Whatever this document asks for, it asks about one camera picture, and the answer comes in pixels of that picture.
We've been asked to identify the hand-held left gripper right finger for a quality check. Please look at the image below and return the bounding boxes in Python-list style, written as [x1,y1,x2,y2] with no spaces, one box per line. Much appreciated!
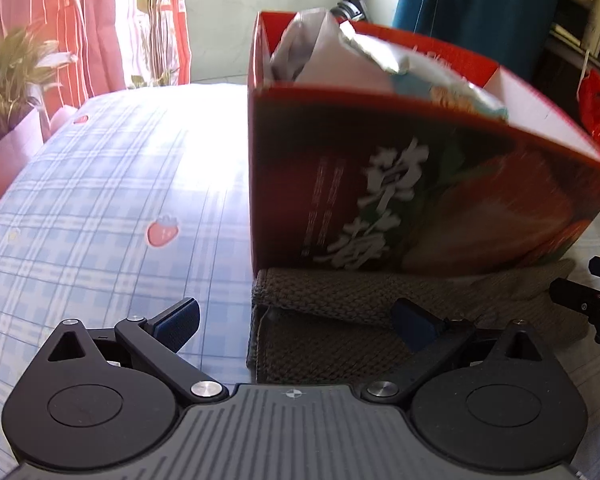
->
[365,298,564,406]

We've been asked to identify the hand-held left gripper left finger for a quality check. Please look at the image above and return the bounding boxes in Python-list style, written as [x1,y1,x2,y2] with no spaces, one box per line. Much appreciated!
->
[27,297,230,404]

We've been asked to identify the olive knitted cloth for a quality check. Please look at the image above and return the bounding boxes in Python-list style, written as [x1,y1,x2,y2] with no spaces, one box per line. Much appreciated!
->
[245,257,592,387]

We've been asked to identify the red cardboard box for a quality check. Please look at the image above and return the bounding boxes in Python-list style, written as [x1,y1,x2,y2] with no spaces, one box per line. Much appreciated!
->
[247,9,600,278]

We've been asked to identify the white cloth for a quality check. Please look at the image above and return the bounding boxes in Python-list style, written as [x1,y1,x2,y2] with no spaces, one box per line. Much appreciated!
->
[269,7,397,92]

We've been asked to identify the plaid bed sheet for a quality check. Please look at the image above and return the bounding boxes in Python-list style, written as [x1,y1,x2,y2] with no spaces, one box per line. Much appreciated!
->
[0,82,600,463]

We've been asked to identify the black desk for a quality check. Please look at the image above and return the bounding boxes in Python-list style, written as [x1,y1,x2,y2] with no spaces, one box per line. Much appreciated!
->
[544,0,600,92]

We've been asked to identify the dark blue curtain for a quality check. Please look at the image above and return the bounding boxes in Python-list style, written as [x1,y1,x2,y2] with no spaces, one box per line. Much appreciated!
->
[392,0,567,82]

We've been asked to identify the pink printed backdrop cloth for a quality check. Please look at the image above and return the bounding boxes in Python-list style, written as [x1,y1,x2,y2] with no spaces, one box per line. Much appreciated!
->
[0,0,191,217]

